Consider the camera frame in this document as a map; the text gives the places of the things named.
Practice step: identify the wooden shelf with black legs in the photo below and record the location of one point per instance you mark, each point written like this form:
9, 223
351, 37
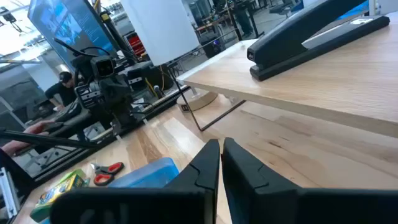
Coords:
326, 81

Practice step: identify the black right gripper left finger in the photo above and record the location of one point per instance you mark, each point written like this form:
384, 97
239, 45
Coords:
140, 205

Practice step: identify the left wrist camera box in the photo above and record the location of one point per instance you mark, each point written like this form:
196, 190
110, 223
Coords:
103, 67

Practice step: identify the person's hand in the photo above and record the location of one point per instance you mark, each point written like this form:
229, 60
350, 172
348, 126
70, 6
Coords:
37, 127

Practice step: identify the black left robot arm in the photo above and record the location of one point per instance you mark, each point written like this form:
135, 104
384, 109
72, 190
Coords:
121, 115

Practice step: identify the white metal bracket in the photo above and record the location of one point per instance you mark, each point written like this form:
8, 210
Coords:
7, 193

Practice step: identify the red storage bins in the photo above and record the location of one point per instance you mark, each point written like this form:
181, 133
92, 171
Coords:
136, 43

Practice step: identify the large blue display screen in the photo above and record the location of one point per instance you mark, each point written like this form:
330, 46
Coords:
71, 28

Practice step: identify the red and black scissors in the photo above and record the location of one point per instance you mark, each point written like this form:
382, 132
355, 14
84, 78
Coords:
105, 170

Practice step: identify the person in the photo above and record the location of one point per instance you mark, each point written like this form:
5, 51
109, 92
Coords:
244, 18
63, 90

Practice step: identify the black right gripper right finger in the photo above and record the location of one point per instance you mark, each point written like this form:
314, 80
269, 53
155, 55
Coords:
280, 205

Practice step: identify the black stapler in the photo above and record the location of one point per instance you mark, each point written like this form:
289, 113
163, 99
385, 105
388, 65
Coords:
280, 43

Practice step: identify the yellow green crayon box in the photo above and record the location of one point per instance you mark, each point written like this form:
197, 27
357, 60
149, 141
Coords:
59, 191

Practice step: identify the blue translucent pencil box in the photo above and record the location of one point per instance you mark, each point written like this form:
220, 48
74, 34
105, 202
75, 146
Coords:
146, 175

